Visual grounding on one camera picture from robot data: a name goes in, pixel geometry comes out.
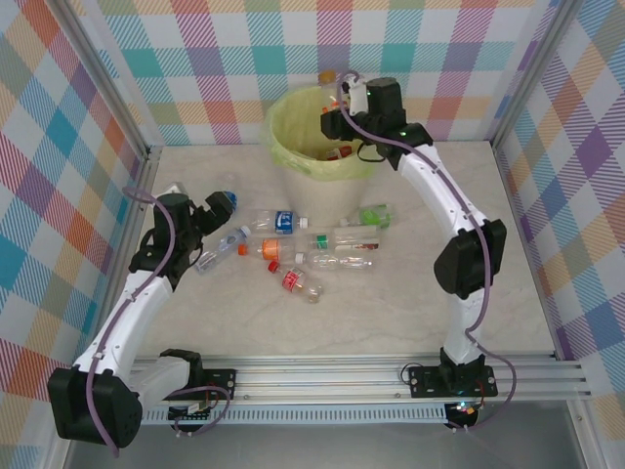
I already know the left aluminium frame post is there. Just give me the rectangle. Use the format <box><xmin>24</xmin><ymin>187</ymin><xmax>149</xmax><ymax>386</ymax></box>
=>
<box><xmin>53</xmin><ymin>0</ymin><xmax>165</xmax><ymax>165</ymax></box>

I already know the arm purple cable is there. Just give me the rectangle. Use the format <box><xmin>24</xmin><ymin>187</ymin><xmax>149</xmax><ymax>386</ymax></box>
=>
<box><xmin>85</xmin><ymin>185</ymin><xmax>233</xmax><ymax>460</ymax></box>
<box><xmin>339</xmin><ymin>71</ymin><xmax>519</xmax><ymax>432</ymax></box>

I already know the left electronics board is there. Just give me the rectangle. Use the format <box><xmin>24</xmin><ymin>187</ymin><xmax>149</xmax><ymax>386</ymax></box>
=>
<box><xmin>168</xmin><ymin>403</ymin><xmax>214</xmax><ymax>422</ymax></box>

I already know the aluminium mounting rail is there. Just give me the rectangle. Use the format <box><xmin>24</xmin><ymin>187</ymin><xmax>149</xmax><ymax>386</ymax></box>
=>
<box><xmin>131</xmin><ymin>352</ymin><xmax>593</xmax><ymax>407</ymax></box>

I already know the light blue label bottle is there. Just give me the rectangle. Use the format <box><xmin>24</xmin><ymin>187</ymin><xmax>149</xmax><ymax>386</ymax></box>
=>
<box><xmin>193</xmin><ymin>223</ymin><xmax>254</xmax><ymax>276</ymax></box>

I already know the electronics board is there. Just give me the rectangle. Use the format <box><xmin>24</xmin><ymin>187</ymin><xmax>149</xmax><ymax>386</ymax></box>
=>
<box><xmin>446</xmin><ymin>400</ymin><xmax>482</xmax><ymax>419</ymax></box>
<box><xmin>168</xmin><ymin>403</ymin><xmax>214</xmax><ymax>422</ymax></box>

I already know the right electronics board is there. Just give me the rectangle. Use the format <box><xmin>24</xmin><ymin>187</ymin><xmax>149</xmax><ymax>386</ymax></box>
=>
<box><xmin>446</xmin><ymin>400</ymin><xmax>482</xmax><ymax>419</ymax></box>

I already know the orange label brown cap bottle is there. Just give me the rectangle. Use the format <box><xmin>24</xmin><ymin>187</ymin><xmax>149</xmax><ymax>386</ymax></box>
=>
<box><xmin>317</xmin><ymin>69</ymin><xmax>351</xmax><ymax>114</ymax></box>

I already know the right aluminium frame post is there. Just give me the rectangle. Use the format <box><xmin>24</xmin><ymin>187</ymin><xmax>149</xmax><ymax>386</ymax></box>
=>
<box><xmin>489</xmin><ymin>0</ymin><xmax>583</xmax><ymax>150</ymax></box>

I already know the blue label white cap bottle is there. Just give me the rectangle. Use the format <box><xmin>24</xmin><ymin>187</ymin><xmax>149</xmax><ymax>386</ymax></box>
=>
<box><xmin>247</xmin><ymin>208</ymin><xmax>313</xmax><ymax>235</ymax></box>

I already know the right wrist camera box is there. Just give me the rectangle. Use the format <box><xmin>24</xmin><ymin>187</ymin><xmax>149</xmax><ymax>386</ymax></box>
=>
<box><xmin>340</xmin><ymin>79</ymin><xmax>368</xmax><ymax>117</ymax></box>

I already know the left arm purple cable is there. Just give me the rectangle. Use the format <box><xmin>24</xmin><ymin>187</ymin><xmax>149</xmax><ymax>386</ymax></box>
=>
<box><xmin>85</xmin><ymin>185</ymin><xmax>233</xmax><ymax>460</ymax></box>

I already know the left aluminium side rail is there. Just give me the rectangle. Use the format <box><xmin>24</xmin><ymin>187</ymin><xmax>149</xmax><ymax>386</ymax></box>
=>
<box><xmin>116</xmin><ymin>146</ymin><xmax>165</xmax><ymax>268</ymax></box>

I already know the green cap clear bottle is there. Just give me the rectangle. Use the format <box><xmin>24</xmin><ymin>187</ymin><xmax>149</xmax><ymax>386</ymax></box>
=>
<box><xmin>312</xmin><ymin>228</ymin><xmax>383</xmax><ymax>252</ymax></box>

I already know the white slotted cable duct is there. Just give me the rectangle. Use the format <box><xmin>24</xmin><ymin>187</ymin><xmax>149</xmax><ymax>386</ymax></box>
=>
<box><xmin>141</xmin><ymin>408</ymin><xmax>448</xmax><ymax>426</ymax></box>

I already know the aluminium frame post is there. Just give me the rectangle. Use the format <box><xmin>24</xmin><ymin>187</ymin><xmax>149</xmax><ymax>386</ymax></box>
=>
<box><xmin>53</xmin><ymin>0</ymin><xmax>165</xmax><ymax>165</ymax></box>
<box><xmin>489</xmin><ymin>0</ymin><xmax>583</xmax><ymax>150</ymax></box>

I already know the green plastic bin liner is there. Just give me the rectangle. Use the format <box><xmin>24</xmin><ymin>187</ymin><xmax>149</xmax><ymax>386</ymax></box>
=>
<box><xmin>266</xmin><ymin>85</ymin><xmax>377</xmax><ymax>181</ymax></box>

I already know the red cap red label bottle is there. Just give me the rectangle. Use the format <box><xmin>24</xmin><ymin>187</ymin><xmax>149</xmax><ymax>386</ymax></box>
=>
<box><xmin>266</xmin><ymin>260</ymin><xmax>326</xmax><ymax>305</ymax></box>

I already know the green plastic bottle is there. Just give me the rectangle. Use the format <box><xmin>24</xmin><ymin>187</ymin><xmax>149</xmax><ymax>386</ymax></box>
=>
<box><xmin>339</xmin><ymin>202</ymin><xmax>396</xmax><ymax>231</ymax></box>

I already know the clear bottle white cap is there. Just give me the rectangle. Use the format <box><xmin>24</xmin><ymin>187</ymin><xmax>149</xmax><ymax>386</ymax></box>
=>
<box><xmin>294</xmin><ymin>250</ymin><xmax>378</xmax><ymax>274</ymax></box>

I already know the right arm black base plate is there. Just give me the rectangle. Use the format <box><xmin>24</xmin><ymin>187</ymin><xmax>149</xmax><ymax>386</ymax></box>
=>
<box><xmin>407</xmin><ymin>365</ymin><xmax>499</xmax><ymax>399</ymax></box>

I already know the cream waste bin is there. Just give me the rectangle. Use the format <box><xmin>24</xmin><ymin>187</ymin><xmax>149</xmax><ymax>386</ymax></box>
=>
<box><xmin>268</xmin><ymin>85</ymin><xmax>377</xmax><ymax>224</ymax></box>

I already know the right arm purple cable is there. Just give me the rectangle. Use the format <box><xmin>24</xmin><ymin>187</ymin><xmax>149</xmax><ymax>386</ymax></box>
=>
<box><xmin>339</xmin><ymin>71</ymin><xmax>519</xmax><ymax>432</ymax></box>

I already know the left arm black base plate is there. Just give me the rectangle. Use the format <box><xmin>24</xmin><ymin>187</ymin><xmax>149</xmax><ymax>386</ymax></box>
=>
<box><xmin>197</xmin><ymin>367</ymin><xmax>239</xmax><ymax>402</ymax></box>

